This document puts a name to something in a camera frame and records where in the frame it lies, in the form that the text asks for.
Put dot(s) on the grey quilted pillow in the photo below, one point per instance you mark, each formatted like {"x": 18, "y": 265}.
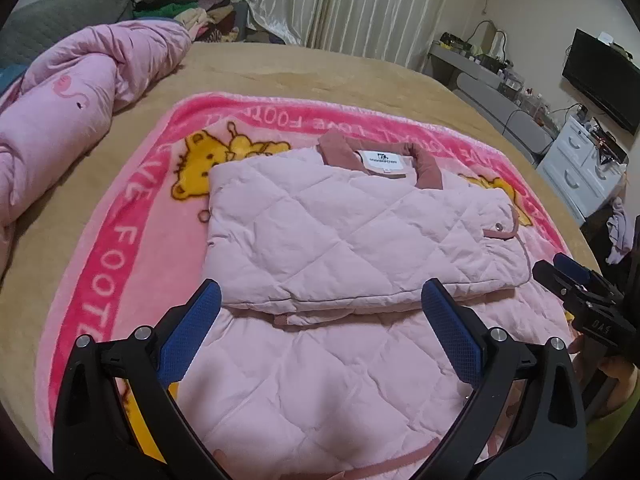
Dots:
{"x": 60, "y": 25}

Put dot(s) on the white drawer cabinet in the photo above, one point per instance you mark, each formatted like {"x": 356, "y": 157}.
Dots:
{"x": 570, "y": 160}

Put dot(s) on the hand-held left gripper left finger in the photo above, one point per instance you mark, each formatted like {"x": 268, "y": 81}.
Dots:
{"x": 190, "y": 332}

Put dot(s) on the pile of clothes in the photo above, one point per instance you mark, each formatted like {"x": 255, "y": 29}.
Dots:
{"x": 215, "y": 10}

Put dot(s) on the pink quilted jacket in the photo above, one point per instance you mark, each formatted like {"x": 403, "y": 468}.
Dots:
{"x": 350, "y": 240}

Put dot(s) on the grey padded footboard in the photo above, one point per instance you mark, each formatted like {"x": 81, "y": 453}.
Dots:
{"x": 500, "y": 105}

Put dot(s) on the person's right hand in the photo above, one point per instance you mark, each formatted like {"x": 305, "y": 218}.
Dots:
{"x": 622, "y": 377}

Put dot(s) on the pink duvet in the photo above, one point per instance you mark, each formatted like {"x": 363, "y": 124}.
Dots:
{"x": 60, "y": 110}

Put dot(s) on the shiny cream curtain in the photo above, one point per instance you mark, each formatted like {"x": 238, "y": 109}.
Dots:
{"x": 375, "y": 5}

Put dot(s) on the grey desk with clutter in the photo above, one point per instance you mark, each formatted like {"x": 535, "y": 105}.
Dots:
{"x": 510, "y": 80}

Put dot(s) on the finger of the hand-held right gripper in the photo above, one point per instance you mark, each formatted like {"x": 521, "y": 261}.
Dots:
{"x": 572, "y": 267}
{"x": 552, "y": 277}

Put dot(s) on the person's right forearm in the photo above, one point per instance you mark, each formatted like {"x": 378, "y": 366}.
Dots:
{"x": 615, "y": 430}

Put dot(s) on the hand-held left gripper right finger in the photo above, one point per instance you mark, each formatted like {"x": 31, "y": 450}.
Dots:
{"x": 452, "y": 335}

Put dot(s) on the black wall television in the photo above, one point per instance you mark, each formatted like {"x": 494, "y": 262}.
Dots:
{"x": 600, "y": 80}

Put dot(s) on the purple cloth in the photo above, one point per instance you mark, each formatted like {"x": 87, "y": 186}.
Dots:
{"x": 620, "y": 230}

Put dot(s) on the dark chair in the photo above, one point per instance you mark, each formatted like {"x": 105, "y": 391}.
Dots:
{"x": 597, "y": 240}

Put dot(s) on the pink printed blanket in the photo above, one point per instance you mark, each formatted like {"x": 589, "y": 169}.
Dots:
{"x": 125, "y": 240}

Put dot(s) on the bed with tan sheet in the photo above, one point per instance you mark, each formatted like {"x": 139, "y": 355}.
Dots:
{"x": 300, "y": 70}

